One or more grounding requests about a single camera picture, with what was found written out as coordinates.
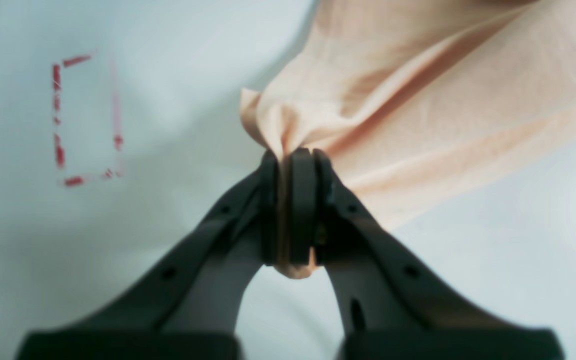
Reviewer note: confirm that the image-right left gripper left finger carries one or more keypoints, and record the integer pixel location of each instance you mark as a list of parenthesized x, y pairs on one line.
[(185, 307)]

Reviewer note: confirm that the image-right left gripper right finger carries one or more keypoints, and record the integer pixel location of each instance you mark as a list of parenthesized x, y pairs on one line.
[(392, 305)]

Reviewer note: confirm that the peach T-shirt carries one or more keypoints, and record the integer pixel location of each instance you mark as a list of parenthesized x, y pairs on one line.
[(416, 102)]

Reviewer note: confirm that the red tape rectangle marking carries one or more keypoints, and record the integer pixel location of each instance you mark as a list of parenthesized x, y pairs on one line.
[(87, 119)]

